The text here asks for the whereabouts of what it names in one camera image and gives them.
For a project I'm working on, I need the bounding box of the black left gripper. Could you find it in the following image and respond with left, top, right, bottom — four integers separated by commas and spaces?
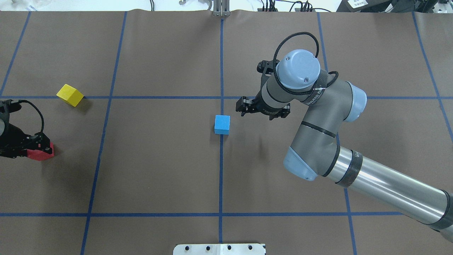
0, 122, 52, 159

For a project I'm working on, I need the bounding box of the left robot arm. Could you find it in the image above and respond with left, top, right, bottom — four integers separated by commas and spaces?
0, 114, 55, 161

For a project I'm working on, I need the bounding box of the aluminium frame post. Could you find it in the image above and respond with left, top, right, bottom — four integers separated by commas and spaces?
212, 0, 231, 17

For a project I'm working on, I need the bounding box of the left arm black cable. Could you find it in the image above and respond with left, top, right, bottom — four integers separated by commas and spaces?
14, 100, 46, 137

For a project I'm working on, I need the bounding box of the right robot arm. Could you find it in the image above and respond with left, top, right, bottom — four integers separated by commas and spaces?
236, 49, 452, 242

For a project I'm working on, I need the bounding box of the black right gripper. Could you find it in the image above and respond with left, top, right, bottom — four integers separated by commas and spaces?
236, 93, 290, 120

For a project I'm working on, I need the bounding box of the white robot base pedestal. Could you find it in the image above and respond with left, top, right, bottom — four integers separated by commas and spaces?
173, 243, 266, 255

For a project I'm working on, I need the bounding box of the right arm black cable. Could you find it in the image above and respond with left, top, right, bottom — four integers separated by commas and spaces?
273, 32, 339, 94

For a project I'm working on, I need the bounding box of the red wooden block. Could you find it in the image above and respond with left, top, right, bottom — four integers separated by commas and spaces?
27, 142, 55, 161

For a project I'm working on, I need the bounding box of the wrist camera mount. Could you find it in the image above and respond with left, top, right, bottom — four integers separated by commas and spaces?
0, 100, 22, 114
256, 59, 280, 77

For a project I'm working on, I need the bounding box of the yellow wooden block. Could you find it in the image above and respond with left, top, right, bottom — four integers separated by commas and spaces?
56, 84, 84, 107

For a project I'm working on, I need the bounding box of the blue wooden block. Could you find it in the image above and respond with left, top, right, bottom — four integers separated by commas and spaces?
214, 115, 231, 135

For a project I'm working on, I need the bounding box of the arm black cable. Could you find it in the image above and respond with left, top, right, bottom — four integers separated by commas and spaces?
14, 100, 46, 137
273, 32, 339, 94

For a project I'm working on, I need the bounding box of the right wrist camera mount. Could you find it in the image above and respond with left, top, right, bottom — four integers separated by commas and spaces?
256, 59, 280, 77

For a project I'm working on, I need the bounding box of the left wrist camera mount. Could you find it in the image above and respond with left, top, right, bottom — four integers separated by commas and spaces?
0, 100, 22, 114

